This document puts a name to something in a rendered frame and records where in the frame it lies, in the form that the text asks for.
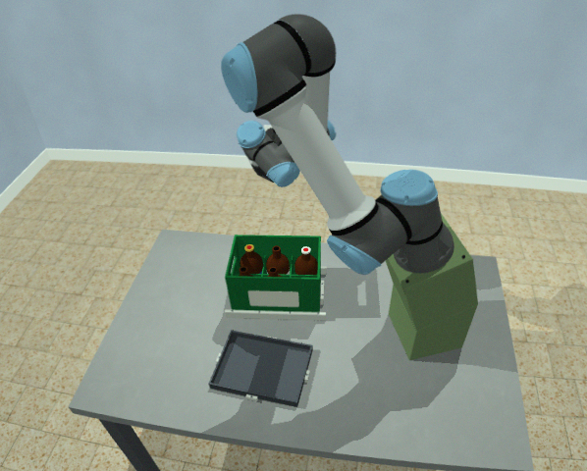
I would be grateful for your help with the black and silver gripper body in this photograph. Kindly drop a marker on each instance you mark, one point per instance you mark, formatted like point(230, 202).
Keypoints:
point(271, 133)

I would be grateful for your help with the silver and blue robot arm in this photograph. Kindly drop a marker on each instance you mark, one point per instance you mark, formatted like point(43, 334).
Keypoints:
point(269, 74)

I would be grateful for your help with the grey flat bar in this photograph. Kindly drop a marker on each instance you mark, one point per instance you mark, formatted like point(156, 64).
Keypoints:
point(281, 315)

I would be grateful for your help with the green bottle crate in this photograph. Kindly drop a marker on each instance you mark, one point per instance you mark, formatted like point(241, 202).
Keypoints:
point(290, 293)

